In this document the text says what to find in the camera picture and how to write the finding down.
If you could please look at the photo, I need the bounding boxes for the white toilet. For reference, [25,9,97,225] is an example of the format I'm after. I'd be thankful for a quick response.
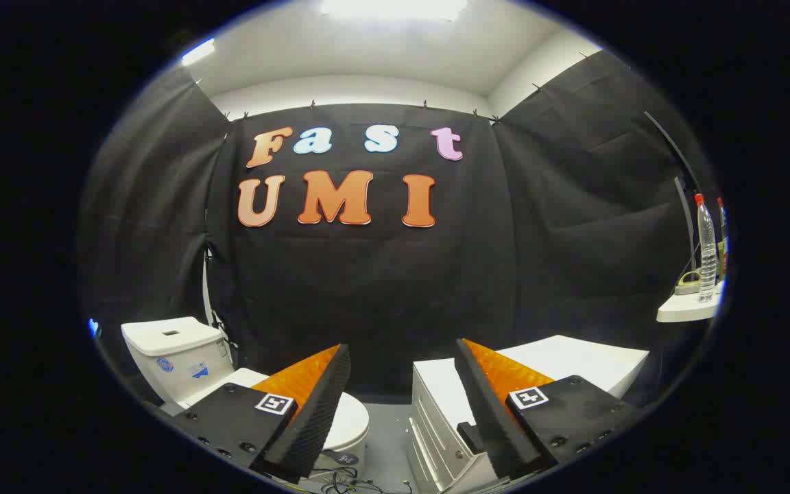
[121,316,370,481]

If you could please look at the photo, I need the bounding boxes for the clear water bottle red cap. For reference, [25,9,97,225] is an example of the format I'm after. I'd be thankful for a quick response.
[695,193,718,303]

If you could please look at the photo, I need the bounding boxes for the white toilet lid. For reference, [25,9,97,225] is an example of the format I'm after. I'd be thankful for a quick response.
[186,368,370,454]

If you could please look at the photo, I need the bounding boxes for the small ceiling light strip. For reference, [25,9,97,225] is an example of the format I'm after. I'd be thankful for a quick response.
[182,39,216,66]

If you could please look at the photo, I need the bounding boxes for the black curved rod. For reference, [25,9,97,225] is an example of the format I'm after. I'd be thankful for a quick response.
[644,111,703,200]

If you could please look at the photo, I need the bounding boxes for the grey upright rod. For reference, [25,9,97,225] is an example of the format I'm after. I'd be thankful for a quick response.
[673,176,700,272]

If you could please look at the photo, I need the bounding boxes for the dark bottle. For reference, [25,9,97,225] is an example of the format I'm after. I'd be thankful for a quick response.
[716,198,730,282]

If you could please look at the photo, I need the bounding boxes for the white shelf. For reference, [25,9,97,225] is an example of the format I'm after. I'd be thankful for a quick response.
[656,281,725,323]

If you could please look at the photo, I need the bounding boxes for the tangle of black cables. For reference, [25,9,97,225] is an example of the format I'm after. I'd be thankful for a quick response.
[313,467,413,494]

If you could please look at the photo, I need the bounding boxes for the black backdrop cloth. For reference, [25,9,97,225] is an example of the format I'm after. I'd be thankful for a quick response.
[78,49,718,405]

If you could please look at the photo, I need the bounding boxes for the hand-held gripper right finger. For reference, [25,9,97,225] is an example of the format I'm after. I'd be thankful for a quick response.
[454,338,644,481]

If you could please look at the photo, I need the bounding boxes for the large ceiling light panel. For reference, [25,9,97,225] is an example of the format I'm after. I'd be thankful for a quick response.
[320,0,468,21]

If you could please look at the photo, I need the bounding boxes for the white drawer cabinet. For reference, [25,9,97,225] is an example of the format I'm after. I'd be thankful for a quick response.
[407,335,649,493]

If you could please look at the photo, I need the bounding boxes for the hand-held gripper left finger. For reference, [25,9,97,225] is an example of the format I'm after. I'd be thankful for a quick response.
[171,343,353,484]

